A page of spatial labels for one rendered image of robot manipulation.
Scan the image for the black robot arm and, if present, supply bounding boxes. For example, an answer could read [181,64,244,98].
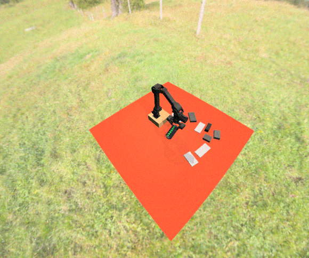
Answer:
[151,83,188,123]

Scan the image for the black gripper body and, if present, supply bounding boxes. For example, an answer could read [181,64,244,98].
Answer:
[166,115,186,130]

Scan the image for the dark grey switch panel with green rocker switches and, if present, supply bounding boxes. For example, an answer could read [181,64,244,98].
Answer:
[166,125,178,139]

